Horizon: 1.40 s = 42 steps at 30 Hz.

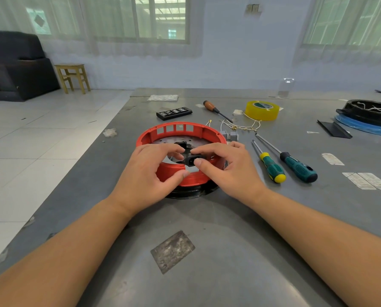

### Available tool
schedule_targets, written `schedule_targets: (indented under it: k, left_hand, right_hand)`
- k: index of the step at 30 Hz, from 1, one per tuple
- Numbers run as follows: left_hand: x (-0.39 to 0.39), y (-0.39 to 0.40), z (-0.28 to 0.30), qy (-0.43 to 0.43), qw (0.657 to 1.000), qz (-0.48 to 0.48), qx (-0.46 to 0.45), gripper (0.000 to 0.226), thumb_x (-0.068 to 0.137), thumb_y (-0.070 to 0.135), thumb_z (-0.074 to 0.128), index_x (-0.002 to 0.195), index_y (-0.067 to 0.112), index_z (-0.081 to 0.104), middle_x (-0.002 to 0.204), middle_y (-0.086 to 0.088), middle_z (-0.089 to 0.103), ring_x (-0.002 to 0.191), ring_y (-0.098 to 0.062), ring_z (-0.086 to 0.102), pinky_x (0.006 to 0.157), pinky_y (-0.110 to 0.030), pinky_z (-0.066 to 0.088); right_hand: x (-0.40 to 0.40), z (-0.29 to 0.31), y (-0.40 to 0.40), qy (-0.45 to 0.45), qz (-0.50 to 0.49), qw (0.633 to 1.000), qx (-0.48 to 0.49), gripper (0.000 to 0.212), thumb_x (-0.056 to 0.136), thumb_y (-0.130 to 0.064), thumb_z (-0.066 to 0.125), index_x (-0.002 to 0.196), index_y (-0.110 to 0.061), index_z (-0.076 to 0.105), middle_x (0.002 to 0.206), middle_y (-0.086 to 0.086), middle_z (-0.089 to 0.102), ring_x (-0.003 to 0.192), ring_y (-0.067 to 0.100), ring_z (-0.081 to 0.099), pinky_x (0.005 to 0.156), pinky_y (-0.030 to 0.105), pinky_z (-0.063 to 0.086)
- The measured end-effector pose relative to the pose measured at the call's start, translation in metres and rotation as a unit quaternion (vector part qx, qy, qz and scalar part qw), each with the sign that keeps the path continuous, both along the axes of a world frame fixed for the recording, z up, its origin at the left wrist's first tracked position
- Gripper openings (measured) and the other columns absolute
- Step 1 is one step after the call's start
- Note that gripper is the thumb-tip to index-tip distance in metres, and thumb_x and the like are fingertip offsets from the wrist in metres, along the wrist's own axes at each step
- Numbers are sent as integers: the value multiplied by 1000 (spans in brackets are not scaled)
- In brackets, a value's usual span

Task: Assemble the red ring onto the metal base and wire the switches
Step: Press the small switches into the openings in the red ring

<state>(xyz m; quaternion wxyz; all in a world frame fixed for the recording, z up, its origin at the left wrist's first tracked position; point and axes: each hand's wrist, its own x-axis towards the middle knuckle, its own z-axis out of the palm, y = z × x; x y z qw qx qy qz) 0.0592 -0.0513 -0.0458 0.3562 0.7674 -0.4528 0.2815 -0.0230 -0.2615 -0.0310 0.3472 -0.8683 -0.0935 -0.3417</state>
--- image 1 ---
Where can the person's right forearm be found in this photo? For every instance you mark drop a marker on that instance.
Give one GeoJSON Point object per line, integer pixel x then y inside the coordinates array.
{"type": "Point", "coordinates": [324, 249]}

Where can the dark green black screwdriver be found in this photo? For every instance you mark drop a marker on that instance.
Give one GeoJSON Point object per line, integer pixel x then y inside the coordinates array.
{"type": "Point", "coordinates": [300, 171]}

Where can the wide window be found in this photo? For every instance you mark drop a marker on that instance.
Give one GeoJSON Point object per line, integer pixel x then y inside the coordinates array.
{"type": "Point", "coordinates": [161, 19]}

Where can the black armchair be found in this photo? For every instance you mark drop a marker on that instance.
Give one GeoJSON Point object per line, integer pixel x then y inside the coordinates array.
{"type": "Point", "coordinates": [21, 76]}

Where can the clear acrylic stand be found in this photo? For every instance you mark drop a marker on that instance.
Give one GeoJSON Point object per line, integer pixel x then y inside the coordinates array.
{"type": "Point", "coordinates": [281, 93]}

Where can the narrow window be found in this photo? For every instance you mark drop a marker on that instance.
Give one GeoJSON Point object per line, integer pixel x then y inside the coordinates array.
{"type": "Point", "coordinates": [347, 23]}

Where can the small black plug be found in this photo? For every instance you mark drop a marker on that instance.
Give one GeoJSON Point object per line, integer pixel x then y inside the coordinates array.
{"type": "Point", "coordinates": [188, 160]}

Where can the black flat plate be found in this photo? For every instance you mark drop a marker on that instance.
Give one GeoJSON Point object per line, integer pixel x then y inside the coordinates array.
{"type": "Point", "coordinates": [334, 129]}

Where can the person's right hand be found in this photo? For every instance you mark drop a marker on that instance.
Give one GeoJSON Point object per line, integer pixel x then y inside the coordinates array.
{"type": "Point", "coordinates": [238, 175]}

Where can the yellow tape roll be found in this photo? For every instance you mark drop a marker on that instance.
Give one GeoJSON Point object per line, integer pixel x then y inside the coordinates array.
{"type": "Point", "coordinates": [261, 114]}

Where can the wooden stool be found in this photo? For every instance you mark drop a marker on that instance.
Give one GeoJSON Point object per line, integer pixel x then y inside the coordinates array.
{"type": "Point", "coordinates": [71, 66]}

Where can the black bit set case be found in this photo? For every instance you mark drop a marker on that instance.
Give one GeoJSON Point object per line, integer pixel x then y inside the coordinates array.
{"type": "Point", "coordinates": [174, 113]}

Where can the small white card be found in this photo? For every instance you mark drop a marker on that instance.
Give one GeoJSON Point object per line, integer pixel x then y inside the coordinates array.
{"type": "Point", "coordinates": [237, 112]}

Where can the white label sticker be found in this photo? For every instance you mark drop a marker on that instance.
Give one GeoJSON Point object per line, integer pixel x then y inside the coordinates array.
{"type": "Point", "coordinates": [356, 181]}
{"type": "Point", "coordinates": [333, 159]}
{"type": "Point", "coordinates": [379, 182]}

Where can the wide sheer curtain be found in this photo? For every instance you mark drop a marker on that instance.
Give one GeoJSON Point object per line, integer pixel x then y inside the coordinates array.
{"type": "Point", "coordinates": [117, 47]}

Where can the grey relay block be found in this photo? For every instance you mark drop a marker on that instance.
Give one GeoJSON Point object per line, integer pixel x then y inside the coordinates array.
{"type": "Point", "coordinates": [224, 135]}
{"type": "Point", "coordinates": [233, 136]}

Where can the person's left hand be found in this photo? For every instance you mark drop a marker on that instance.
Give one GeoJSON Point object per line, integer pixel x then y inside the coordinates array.
{"type": "Point", "coordinates": [142, 185]}

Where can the narrow sheer curtain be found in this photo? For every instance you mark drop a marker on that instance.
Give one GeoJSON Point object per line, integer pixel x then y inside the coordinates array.
{"type": "Point", "coordinates": [337, 55]}

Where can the wall switch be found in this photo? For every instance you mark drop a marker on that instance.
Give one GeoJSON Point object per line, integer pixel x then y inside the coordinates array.
{"type": "Point", "coordinates": [253, 8]}

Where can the person's left forearm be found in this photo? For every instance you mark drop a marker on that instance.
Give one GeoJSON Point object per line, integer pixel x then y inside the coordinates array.
{"type": "Point", "coordinates": [56, 262]}

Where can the white paper sheet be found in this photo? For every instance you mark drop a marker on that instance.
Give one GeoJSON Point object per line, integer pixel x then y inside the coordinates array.
{"type": "Point", "coordinates": [162, 98]}

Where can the black round housing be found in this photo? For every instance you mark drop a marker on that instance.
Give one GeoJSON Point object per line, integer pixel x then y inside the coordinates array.
{"type": "Point", "coordinates": [366, 118]}

